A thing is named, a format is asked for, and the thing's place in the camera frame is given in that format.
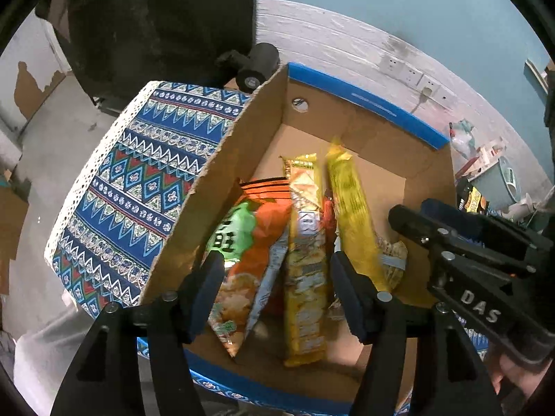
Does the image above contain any white plug with cable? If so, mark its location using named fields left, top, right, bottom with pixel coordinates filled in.
left=410, top=87, right=435, bottom=116

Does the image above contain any white kettle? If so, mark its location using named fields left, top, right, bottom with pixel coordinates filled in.
left=506, top=193, right=544, bottom=220

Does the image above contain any black snack packet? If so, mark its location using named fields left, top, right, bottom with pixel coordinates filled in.
left=455, top=177, right=490, bottom=216

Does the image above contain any black cylindrical device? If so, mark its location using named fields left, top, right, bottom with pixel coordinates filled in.
left=217, top=42, right=280, bottom=90

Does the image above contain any silver foil snack packet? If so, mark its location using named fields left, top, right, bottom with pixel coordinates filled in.
left=245, top=225, right=290, bottom=343

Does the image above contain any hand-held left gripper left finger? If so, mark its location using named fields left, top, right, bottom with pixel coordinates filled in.
left=51, top=251, right=226, bottom=416

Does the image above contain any orange snack bag green label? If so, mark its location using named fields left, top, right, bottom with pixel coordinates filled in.
left=207, top=177, right=292, bottom=358

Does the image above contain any small red snack packet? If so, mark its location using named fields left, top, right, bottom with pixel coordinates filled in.
left=323, top=190, right=338, bottom=235

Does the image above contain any wall shelf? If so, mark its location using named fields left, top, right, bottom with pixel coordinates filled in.
left=524, top=58, right=550, bottom=93

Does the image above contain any plastic bag of waste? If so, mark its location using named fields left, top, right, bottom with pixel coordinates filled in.
left=449, top=119, right=477, bottom=148

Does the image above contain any black cloth covered object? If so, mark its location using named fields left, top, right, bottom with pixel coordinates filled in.
left=35, top=0, right=259, bottom=105

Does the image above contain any yellow wafer packet green label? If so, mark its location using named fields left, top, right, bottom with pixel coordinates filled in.
left=280, top=153, right=329, bottom=368

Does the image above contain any nut snack packet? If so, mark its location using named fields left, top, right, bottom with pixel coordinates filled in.
left=375, top=236, right=409, bottom=292

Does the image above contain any cardboard box with blue rim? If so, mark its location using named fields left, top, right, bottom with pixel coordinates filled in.
left=139, top=63, right=458, bottom=412

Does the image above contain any light blue trash bin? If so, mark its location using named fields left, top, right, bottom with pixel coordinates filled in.
left=480, top=158, right=526, bottom=211

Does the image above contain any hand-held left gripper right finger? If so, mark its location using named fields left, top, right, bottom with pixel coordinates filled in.
left=331, top=251, right=504, bottom=416

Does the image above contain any blue patterned tablecloth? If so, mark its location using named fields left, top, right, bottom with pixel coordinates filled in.
left=43, top=80, right=490, bottom=416

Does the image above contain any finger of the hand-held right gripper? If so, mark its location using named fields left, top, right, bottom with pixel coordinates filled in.
left=388, top=205, right=452, bottom=250
left=420, top=198, right=484, bottom=237

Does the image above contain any person's right hand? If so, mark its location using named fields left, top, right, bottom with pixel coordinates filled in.
left=489, top=347, right=552, bottom=405

